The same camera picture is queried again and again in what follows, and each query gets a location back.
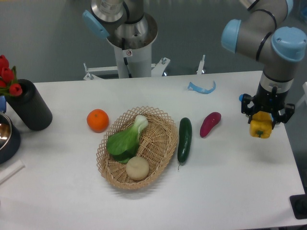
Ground red artificial tulips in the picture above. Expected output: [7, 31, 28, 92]
[0, 55, 23, 97]

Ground black device at corner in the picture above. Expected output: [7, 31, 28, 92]
[290, 194, 307, 219]

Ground dark green cucumber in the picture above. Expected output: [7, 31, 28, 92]
[177, 117, 192, 169]

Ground yellow bell pepper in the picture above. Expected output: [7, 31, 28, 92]
[249, 111, 272, 138]

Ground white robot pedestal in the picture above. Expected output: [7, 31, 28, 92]
[109, 41, 152, 79]

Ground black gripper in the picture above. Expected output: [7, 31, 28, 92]
[239, 84, 295, 129]

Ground black cylindrical vase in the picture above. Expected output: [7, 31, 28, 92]
[5, 79, 53, 131]

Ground woven wicker basket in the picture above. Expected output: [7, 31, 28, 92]
[96, 106, 178, 190]

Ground white paper strip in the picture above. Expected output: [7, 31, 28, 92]
[0, 160, 25, 184]

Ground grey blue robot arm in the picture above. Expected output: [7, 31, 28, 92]
[83, 0, 307, 124]

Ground orange fruit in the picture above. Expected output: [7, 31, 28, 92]
[86, 109, 109, 133]

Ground dark metal bowl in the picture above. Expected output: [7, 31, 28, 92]
[0, 113, 21, 164]

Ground white metal base frame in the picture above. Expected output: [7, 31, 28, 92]
[83, 54, 206, 81]

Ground blue tape strip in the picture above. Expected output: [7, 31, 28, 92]
[187, 81, 216, 94]

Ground blue object at left edge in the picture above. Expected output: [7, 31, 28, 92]
[0, 96, 7, 113]

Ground green bok choy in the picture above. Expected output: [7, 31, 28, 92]
[106, 115, 148, 164]

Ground purple sweet potato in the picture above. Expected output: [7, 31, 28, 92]
[200, 112, 222, 138]

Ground white object at right edge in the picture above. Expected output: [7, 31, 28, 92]
[295, 82, 307, 108]

